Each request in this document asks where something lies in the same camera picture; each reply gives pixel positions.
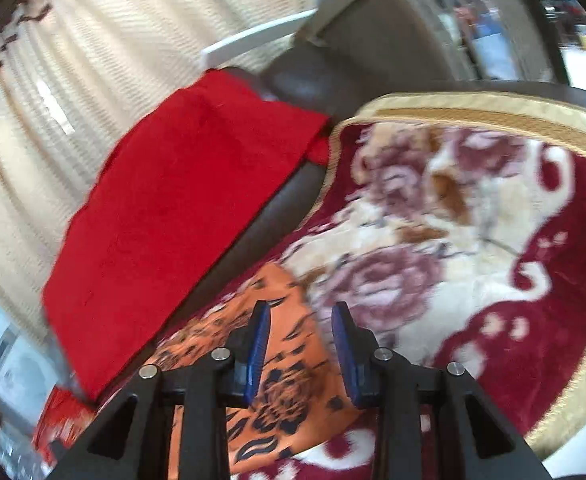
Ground beige dotted curtain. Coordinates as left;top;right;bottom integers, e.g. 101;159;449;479
0;0;318;346

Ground floral plush blanket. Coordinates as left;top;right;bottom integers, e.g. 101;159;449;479
153;91;586;480

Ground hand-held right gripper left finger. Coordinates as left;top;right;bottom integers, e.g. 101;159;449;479
48;300;274;480

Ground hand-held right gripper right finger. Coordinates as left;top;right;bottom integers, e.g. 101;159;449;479
330;301;554;480

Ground white board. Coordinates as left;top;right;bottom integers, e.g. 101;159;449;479
200;8;318;71

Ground brown wooden crib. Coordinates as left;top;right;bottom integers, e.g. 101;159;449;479
293;0;571;86

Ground orange floral shirt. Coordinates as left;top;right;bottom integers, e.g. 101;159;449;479
145;262;381;476

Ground dark brown leather sofa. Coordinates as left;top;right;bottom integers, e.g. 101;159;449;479
158;52;586;480

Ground red towel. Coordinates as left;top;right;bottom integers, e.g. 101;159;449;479
40;69;331;403

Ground red gift box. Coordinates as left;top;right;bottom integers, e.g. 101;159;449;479
33;385;96;463

